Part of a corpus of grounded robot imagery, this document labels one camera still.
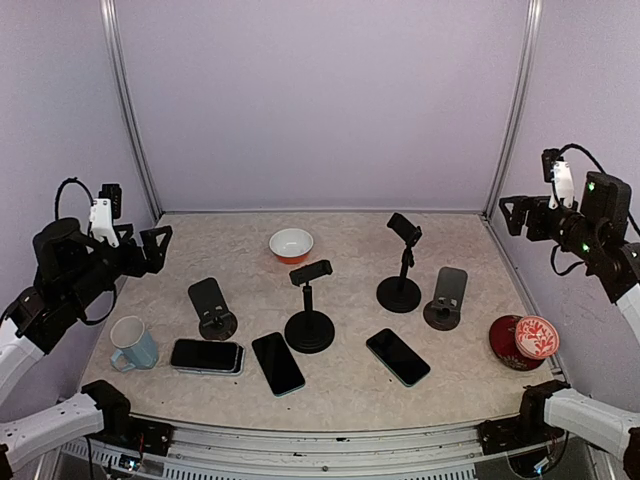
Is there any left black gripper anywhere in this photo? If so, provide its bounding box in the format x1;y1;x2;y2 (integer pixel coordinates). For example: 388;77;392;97
66;224;172;311

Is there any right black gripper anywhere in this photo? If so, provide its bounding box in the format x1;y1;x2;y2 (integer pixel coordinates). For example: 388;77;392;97
499;195;603;261

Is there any black teal phone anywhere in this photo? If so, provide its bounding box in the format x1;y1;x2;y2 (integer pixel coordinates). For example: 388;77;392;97
366;328;431;387

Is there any black pole phone stand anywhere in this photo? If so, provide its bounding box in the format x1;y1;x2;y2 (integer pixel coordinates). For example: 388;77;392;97
376;212;422;314
284;259;335;354

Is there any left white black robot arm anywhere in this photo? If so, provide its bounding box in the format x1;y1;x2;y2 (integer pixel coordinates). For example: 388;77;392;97
1;217;173;479

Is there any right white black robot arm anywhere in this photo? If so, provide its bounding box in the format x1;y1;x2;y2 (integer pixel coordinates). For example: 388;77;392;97
499;171;639;479

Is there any left flat black phone stand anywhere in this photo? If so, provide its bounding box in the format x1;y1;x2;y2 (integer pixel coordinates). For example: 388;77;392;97
188;277;238;341

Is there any flat black phone stand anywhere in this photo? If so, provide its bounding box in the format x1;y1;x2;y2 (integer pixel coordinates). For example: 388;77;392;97
423;267;468;331
188;277;238;341

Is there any right flat black phone stand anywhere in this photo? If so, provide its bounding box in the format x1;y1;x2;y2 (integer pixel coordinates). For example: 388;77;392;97
423;267;468;331

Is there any left stacked black phone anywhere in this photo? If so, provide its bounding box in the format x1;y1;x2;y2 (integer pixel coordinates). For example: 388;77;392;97
169;339;245;375

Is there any middle black phone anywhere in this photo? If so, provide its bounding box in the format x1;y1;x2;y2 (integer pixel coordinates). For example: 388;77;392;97
251;332;305;397

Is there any light blue mug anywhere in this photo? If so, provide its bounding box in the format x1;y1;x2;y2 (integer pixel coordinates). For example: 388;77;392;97
109;316;159;373

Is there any dark red saucer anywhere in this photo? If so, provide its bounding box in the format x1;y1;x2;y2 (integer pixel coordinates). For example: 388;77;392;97
489;315;544;372

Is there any red patterned bowl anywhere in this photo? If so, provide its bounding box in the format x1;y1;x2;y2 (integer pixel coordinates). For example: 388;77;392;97
515;316;560;360

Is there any orange white bowl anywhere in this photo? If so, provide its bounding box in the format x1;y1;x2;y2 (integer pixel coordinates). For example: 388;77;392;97
269;228;314;265

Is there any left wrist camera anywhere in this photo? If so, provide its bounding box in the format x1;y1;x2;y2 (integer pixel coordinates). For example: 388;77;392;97
89;183;122;248

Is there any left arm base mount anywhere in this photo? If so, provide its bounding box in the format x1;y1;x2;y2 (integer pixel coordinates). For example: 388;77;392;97
89;417;174;457

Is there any right aluminium frame post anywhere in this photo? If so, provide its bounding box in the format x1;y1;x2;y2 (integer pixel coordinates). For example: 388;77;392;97
483;0;543;222

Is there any aluminium frame post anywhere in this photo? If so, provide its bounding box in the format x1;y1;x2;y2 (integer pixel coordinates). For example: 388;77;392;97
483;0;543;222
99;0;163;222

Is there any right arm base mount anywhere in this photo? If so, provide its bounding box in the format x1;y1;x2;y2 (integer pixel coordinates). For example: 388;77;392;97
476;417;549;456

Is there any left aluminium frame post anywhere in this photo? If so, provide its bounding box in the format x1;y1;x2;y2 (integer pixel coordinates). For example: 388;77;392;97
99;0;163;222

